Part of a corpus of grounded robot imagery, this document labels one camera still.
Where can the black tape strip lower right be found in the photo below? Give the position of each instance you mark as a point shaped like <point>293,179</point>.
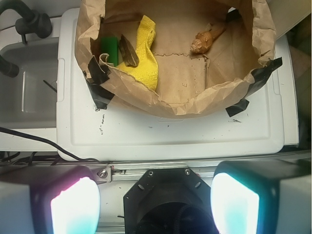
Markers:
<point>237,108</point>

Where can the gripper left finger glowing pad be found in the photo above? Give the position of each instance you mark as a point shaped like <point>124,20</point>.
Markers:
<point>62,199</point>

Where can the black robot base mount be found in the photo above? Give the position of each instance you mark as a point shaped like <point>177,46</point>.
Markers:
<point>169,201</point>

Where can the tan spiral seashell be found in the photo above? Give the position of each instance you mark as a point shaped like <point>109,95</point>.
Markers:
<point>203,40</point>

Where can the brown paper bag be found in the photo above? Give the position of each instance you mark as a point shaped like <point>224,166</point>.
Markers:
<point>189,85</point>

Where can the dark wood piece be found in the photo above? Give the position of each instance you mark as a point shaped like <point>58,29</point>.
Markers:
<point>128,53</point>

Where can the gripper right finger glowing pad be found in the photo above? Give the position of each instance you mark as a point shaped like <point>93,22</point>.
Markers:
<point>262,197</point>

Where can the yellow cloth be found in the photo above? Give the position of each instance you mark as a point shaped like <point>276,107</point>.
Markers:
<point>147,70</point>

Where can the black faucet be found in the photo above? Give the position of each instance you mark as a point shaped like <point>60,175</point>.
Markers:
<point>31,21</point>

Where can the green block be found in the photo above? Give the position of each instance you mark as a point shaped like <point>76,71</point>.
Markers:
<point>109,47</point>

